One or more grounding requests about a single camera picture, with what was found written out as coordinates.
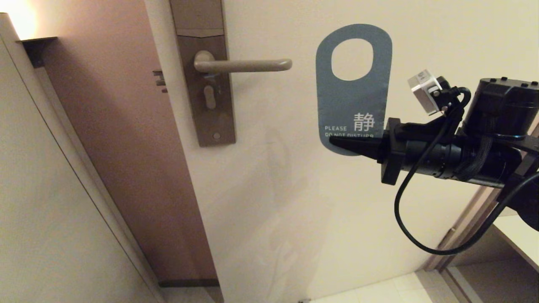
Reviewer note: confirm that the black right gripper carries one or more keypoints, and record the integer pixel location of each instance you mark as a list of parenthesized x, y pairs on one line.
[(393, 151)]

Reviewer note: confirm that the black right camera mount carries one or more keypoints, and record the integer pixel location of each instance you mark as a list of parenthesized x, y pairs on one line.
[(448, 99)]

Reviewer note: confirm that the brown door jamb panel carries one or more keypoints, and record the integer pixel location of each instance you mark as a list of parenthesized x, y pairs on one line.
[(126, 147)]

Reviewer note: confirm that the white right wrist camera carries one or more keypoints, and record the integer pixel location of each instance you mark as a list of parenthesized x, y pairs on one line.
[(423, 90)]

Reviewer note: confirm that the blue and white door hanger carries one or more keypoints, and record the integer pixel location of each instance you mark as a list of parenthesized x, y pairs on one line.
[(349, 101)]

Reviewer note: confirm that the black wall lamp bracket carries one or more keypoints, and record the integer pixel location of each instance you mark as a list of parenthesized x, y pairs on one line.
[(38, 48)]

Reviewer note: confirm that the brown door lock plate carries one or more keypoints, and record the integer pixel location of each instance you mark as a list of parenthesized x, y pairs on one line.
[(198, 17)]

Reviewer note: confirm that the white shelf board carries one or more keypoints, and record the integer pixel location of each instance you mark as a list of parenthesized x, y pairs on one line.
[(520, 240)]

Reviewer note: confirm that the white door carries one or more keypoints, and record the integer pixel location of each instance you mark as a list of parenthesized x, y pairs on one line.
[(294, 210)]

